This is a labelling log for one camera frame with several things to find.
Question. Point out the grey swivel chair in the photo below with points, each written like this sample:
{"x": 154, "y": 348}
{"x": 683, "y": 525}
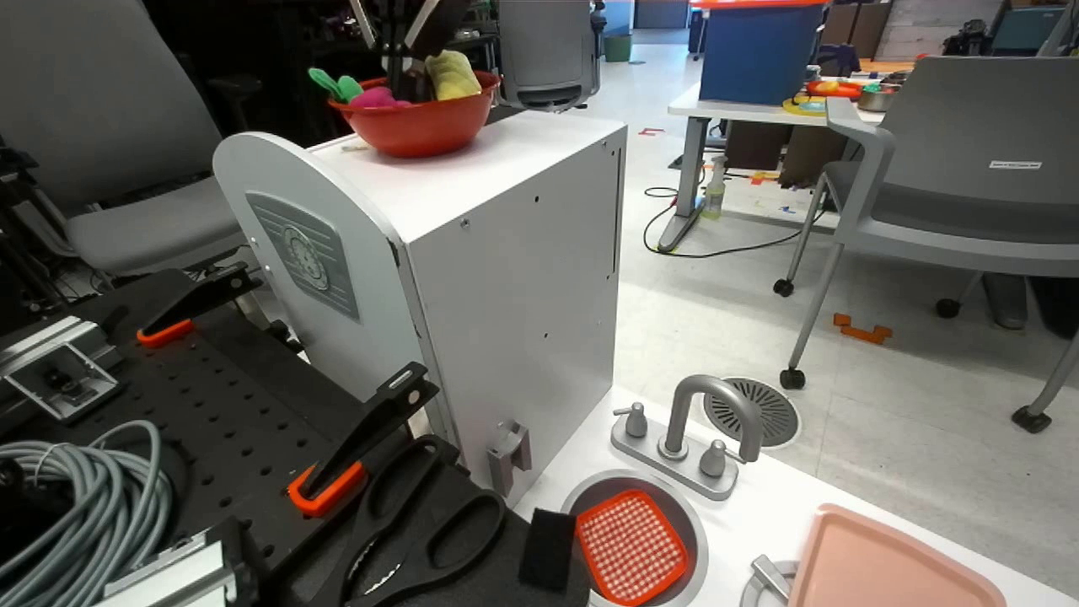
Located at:
{"x": 544, "y": 44}

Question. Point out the white cabinet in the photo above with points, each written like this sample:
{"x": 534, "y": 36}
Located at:
{"x": 505, "y": 271}

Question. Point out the silver aluminium extrusion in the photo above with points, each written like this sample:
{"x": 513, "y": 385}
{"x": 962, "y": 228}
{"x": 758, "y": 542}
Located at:
{"x": 169, "y": 574}

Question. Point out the grey round burner grate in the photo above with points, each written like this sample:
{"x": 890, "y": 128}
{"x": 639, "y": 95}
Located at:
{"x": 762, "y": 579}

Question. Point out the grey toy faucet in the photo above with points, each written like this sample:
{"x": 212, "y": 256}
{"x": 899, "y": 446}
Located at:
{"x": 677, "y": 421}

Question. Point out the white toy kitchen counter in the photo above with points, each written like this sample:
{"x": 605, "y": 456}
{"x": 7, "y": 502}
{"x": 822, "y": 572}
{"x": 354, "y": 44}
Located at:
{"x": 775, "y": 484}

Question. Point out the black perforated board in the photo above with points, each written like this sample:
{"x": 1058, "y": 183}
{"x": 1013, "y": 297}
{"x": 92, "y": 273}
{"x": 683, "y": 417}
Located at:
{"x": 212, "y": 393}

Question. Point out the small bottle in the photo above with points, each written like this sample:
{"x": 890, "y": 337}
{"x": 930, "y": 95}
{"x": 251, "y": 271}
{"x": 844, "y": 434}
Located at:
{"x": 713, "y": 189}

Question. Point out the black rectangular block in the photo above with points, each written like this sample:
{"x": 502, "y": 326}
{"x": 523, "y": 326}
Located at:
{"x": 547, "y": 551}

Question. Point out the white desk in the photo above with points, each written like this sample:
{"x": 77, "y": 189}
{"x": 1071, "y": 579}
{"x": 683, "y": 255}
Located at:
{"x": 729, "y": 107}

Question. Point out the yellow sandwich plush toy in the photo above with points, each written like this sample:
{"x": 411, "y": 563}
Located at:
{"x": 456, "y": 75}

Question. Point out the silver box with black square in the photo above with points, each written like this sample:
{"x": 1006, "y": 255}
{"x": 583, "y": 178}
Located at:
{"x": 61, "y": 383}

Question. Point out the orange mesh sink strainer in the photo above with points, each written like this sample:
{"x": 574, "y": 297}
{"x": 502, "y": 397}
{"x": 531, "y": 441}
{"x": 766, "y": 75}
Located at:
{"x": 632, "y": 547}

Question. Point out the magenta tulip plush toy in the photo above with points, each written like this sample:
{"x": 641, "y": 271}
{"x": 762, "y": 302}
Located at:
{"x": 338, "y": 84}

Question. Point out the red plastic bowl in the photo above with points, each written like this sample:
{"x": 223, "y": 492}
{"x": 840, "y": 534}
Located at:
{"x": 422, "y": 128}

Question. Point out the brown cardboard box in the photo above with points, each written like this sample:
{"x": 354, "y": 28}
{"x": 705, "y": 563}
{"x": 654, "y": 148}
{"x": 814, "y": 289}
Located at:
{"x": 802, "y": 153}

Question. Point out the green bin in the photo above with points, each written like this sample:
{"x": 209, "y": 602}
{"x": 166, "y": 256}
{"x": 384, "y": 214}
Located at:
{"x": 618, "y": 44}

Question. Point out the blue bin with orange lid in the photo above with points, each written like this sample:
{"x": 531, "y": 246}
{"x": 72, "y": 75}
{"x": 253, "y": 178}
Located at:
{"x": 758, "y": 54}

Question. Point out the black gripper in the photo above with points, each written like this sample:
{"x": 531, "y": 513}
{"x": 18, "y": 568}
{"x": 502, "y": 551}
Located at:
{"x": 411, "y": 24}

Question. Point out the pink cutting board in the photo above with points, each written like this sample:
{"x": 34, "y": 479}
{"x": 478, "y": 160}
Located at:
{"x": 888, "y": 568}

